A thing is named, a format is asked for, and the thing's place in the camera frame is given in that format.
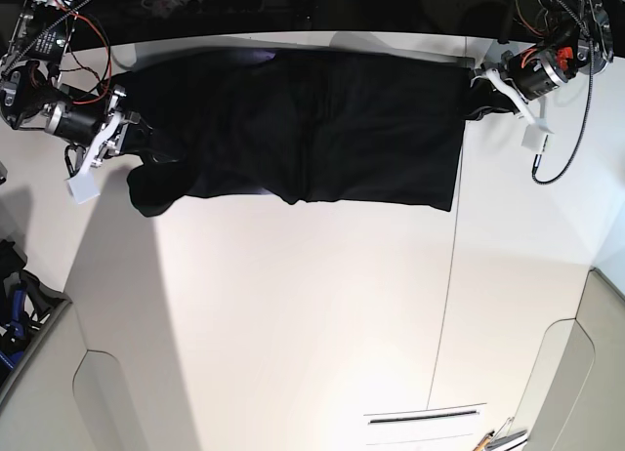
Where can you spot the black T-shirt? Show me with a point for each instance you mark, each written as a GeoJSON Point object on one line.
{"type": "Point", "coordinates": [303, 125]}

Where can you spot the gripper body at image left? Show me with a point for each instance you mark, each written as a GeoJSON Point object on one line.
{"type": "Point", "coordinates": [77, 125]}

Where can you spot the grey partition panel right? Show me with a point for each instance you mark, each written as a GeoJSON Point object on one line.
{"type": "Point", "coordinates": [584, 407]}

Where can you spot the grey partition panel left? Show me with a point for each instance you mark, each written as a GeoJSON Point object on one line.
{"type": "Point", "coordinates": [106, 382]}

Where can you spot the yellow and grey pens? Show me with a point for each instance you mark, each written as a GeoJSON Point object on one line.
{"type": "Point", "coordinates": [503, 439]}

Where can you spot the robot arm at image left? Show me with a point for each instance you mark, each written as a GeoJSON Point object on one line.
{"type": "Point", "coordinates": [31, 71]}

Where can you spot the grey partition panel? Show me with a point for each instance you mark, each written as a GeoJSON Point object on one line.
{"type": "Point", "coordinates": [584, 407]}
{"type": "Point", "coordinates": [106, 382]}

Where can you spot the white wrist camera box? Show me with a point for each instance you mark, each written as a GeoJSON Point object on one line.
{"type": "Point", "coordinates": [83, 187]}
{"type": "Point", "coordinates": [535, 139]}

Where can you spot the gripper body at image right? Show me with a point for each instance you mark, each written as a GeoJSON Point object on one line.
{"type": "Point", "coordinates": [524, 77]}

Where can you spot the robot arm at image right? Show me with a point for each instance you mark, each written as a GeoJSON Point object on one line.
{"type": "Point", "coordinates": [543, 45]}

